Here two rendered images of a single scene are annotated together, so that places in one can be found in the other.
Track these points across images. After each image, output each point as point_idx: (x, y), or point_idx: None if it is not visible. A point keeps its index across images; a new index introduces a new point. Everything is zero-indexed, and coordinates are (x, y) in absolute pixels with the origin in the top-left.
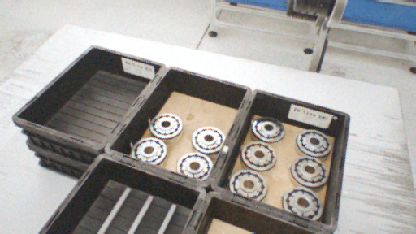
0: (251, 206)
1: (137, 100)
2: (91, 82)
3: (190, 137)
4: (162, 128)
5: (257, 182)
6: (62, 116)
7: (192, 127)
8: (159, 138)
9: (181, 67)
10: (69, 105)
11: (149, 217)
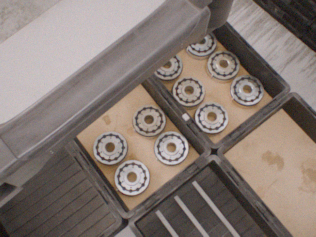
0: (245, 130)
1: (76, 161)
2: None
3: (131, 132)
4: (113, 153)
5: (212, 109)
6: None
7: (121, 125)
8: (121, 161)
9: (4, 84)
10: (12, 229)
11: (191, 206)
